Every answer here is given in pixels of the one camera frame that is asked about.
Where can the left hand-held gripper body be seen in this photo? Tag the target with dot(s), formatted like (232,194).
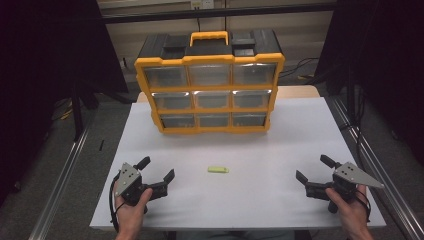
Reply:
(128,180)

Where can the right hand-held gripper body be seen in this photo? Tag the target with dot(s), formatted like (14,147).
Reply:
(346,180)

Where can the light green plastic stick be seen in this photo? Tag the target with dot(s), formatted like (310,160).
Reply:
(218,169)

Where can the small clear plastic drawer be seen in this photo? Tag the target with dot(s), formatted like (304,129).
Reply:
(213,120)

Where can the yellow black storage organizer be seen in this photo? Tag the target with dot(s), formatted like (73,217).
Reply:
(213,50)

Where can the person's right hand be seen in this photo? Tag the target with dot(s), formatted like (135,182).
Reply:
(353,213)

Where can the person's left hand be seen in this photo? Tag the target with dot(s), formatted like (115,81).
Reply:
(130,216)

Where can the small black floor object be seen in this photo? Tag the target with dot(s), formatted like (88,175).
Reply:
(101,145)

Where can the black metal stand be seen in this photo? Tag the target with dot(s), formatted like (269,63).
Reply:
(350,100)
(77,116)

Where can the set of clear drawers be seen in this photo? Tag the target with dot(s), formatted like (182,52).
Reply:
(165,76)

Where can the black curtain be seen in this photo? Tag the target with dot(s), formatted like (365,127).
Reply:
(383,50)
(40,66)

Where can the black horizontal bar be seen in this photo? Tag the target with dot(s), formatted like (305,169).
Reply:
(266,10)

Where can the aluminium frame rail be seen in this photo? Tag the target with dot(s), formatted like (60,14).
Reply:
(406,221)
(58,190)

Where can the white wall outlet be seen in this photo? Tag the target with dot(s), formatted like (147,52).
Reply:
(203,4)

